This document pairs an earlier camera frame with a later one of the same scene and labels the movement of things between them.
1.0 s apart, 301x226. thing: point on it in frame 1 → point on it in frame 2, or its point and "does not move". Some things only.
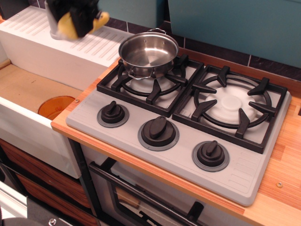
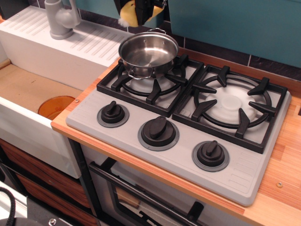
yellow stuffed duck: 66,29 → 128,15
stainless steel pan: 146,55 does not move
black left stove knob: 113,115 does not move
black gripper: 83,12 → 145,9
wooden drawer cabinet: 49,184 does not move
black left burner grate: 162,94 does not move
